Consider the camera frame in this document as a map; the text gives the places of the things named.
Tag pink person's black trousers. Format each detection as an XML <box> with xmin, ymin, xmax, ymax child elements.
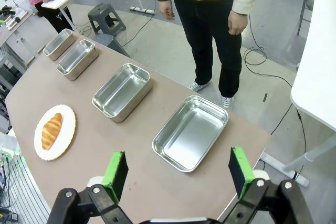
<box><xmin>34</xmin><ymin>0</ymin><xmax>75</xmax><ymax>35</ymax></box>

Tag small shallow steel container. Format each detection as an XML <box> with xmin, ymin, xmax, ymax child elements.
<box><xmin>43</xmin><ymin>28</ymin><xmax>76</xmax><ymax>61</ymax></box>

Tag person's left hand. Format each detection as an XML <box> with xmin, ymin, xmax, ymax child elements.
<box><xmin>227</xmin><ymin>10</ymin><xmax>249</xmax><ymax>36</ymax></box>

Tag person's left white sneaker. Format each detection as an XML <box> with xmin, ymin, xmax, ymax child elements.
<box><xmin>221</xmin><ymin>95</ymin><xmax>235</xmax><ymax>111</ymax></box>

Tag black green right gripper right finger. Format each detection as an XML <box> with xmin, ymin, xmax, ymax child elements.
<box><xmin>222</xmin><ymin>146</ymin><xmax>314</xmax><ymax>224</ymax></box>

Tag dark grey plastic stool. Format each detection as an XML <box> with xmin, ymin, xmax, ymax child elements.
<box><xmin>93</xmin><ymin>34</ymin><xmax>131</xmax><ymax>58</ymax></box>

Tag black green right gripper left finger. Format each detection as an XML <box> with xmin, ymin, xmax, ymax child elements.
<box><xmin>48</xmin><ymin>151</ymin><xmax>133</xmax><ymax>224</ymax></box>

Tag person's right hand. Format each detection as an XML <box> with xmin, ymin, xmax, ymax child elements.
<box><xmin>156</xmin><ymin>0</ymin><xmax>176</xmax><ymax>21</ymax></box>

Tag cluttered workbench with tools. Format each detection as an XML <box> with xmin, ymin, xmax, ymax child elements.
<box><xmin>0</xmin><ymin>5</ymin><xmax>36</xmax><ymax>49</ymax></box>

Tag person's right white sneaker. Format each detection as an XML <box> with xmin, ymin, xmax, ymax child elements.
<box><xmin>188</xmin><ymin>80</ymin><xmax>210</xmax><ymax>91</ymax></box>

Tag narrow deep steel container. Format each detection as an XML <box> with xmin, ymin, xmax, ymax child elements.
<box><xmin>56</xmin><ymin>39</ymin><xmax>100</xmax><ymax>81</ymax></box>

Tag white table with wide foot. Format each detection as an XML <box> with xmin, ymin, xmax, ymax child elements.
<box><xmin>259</xmin><ymin>0</ymin><xmax>336</xmax><ymax>187</ymax></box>

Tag aluminium frame rack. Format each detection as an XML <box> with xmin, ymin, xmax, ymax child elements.
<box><xmin>0</xmin><ymin>42</ymin><xmax>27</xmax><ymax>91</ymax></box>

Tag person's white sneaker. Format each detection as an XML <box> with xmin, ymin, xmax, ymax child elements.
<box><xmin>188</xmin><ymin>80</ymin><xmax>210</xmax><ymax>91</ymax></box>
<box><xmin>221</xmin><ymin>95</ymin><xmax>235</xmax><ymax>111</ymax></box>

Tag golden croissant bread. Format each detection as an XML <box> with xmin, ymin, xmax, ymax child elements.
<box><xmin>41</xmin><ymin>112</ymin><xmax>64</xmax><ymax>151</ymax></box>

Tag medium steel container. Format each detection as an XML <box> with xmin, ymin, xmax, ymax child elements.
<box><xmin>91</xmin><ymin>62</ymin><xmax>153</xmax><ymax>123</ymax></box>

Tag white power strip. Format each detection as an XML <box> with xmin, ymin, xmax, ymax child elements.
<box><xmin>130</xmin><ymin>6</ymin><xmax>155</xmax><ymax>15</ymax></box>

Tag long black coiled cable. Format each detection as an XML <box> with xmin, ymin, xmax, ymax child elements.
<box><xmin>243</xmin><ymin>14</ymin><xmax>308</xmax><ymax>180</ymax></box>

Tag white scalloped plate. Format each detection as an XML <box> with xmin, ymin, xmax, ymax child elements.
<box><xmin>34</xmin><ymin>104</ymin><xmax>77</xmax><ymax>161</ymax></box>

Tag large shallow steel container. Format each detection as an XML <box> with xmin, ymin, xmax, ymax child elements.
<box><xmin>152</xmin><ymin>95</ymin><xmax>229</xmax><ymax>173</ymax></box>

